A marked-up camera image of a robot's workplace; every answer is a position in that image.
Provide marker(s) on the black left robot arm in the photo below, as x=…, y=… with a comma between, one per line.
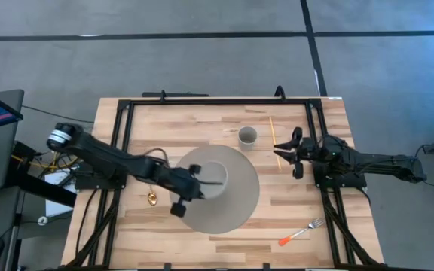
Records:
x=100, y=154

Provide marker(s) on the white tape roll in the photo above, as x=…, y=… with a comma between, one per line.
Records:
x=42, y=220

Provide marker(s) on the black aluminium table frame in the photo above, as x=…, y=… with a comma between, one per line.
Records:
x=220, y=102

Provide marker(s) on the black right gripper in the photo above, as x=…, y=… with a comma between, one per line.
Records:
x=309, y=150

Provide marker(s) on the off-white ribbed cup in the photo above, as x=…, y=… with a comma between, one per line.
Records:
x=248, y=145

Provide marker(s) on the small gold spoon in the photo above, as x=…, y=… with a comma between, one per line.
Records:
x=152, y=198

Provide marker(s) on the round grey woven placemat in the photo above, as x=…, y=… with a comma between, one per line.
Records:
x=236, y=203

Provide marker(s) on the white paper sheet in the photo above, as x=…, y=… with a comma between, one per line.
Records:
x=57, y=203

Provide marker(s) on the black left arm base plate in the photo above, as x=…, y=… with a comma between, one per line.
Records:
x=100, y=182

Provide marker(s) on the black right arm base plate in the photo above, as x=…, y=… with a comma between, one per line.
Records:
x=339, y=180

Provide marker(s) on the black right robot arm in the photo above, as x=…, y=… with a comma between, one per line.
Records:
x=382, y=165

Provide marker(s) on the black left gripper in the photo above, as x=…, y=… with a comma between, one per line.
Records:
x=183, y=184

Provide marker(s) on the light wooden chopstick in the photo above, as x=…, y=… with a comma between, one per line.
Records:
x=274, y=141

